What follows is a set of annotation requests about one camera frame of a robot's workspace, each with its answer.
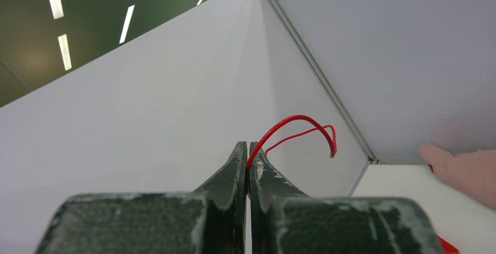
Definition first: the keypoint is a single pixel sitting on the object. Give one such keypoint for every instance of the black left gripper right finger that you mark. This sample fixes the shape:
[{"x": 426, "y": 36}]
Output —
[{"x": 286, "y": 220}]

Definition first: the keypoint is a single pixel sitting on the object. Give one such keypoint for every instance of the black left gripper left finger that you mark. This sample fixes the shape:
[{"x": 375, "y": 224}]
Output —
[{"x": 210, "y": 219}]

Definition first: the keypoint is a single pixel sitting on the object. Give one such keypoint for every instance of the red plastic bin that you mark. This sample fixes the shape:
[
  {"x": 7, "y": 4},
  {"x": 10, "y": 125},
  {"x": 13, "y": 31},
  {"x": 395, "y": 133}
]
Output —
[{"x": 447, "y": 247}]

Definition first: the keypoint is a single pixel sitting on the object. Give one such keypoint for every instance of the pink cloth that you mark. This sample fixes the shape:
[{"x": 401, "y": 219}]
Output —
[{"x": 471, "y": 173}]

